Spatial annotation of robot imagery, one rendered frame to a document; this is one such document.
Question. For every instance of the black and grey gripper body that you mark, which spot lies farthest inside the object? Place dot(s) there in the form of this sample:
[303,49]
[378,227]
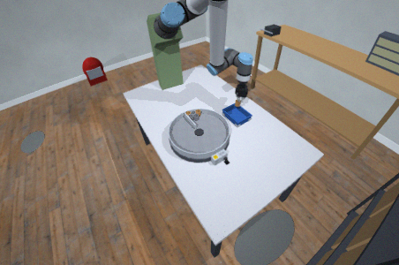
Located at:
[241,90]

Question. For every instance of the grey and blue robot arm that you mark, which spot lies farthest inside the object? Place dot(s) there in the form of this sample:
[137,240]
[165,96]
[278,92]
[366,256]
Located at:
[172,14]

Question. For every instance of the grey round turntable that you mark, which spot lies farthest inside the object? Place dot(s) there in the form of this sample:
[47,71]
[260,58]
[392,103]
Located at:
[200,141]

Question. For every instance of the blue crate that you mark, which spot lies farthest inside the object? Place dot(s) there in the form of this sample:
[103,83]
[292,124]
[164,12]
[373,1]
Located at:
[237,115]

